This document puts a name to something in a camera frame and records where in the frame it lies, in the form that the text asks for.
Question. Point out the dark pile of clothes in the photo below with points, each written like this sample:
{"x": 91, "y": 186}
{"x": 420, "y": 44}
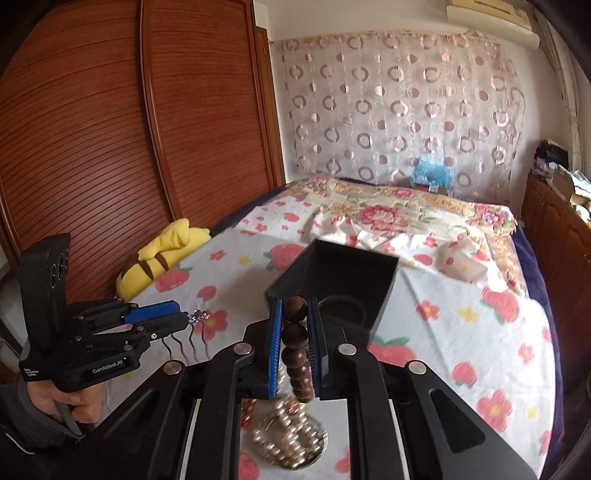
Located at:
{"x": 549, "y": 157}

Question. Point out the wooden slatted wardrobe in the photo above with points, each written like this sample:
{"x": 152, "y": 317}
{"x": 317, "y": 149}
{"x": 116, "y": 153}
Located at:
{"x": 92, "y": 138}

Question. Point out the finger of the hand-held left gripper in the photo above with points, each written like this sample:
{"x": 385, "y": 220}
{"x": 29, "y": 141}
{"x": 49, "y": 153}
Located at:
{"x": 152, "y": 311}
{"x": 161, "y": 326}

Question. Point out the circle pattern curtain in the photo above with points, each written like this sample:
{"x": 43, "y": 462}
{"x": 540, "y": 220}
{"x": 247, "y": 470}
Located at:
{"x": 392, "y": 115}

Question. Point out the black jewelry box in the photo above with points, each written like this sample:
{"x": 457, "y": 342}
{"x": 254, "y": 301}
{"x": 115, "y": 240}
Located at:
{"x": 332, "y": 272}

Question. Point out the dark blue blanket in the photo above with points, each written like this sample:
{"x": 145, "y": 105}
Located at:
{"x": 538, "y": 277}

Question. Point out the silver flower hair comb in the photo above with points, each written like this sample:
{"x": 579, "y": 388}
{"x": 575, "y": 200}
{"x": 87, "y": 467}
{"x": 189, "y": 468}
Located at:
{"x": 199, "y": 316}

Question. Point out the wooden cabinet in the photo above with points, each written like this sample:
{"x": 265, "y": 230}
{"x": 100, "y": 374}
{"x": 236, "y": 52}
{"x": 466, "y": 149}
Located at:
{"x": 558, "y": 240}

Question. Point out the red gold charm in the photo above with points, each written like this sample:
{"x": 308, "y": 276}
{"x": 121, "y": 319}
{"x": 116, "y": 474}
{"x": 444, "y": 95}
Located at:
{"x": 248, "y": 412}

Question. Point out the person's left hand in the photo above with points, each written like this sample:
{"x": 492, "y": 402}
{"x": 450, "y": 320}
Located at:
{"x": 46, "y": 401}

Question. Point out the blue fluffy toy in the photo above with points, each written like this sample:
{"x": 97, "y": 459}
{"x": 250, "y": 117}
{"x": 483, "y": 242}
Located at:
{"x": 431, "y": 173}

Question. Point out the cardboard box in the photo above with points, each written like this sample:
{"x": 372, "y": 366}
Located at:
{"x": 564, "y": 184}

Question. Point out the person's left forearm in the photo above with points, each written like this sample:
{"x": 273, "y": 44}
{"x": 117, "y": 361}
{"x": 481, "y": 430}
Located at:
{"x": 18, "y": 429}

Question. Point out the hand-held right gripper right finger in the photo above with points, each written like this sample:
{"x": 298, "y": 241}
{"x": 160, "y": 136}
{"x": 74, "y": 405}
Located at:
{"x": 314, "y": 350}

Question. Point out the white air conditioner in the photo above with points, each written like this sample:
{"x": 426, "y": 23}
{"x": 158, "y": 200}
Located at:
{"x": 494, "y": 18}

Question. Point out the white lace curtain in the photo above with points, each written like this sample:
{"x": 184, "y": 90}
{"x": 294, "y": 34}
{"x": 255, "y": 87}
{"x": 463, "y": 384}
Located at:
{"x": 565, "y": 92}

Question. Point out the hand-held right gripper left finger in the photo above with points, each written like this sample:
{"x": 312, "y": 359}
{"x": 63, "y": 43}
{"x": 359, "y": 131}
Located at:
{"x": 276, "y": 350}

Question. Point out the crumpled floral cloth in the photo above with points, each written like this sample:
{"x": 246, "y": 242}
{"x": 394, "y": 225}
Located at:
{"x": 461, "y": 261}

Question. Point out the strawberry print bed sheet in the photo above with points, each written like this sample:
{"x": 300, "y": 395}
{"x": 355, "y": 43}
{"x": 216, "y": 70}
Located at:
{"x": 461, "y": 332}

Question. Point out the floral quilt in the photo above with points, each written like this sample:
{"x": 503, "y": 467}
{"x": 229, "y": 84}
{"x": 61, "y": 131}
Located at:
{"x": 392, "y": 214}

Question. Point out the yellow plush toy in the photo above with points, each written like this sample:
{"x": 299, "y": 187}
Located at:
{"x": 171, "y": 240}

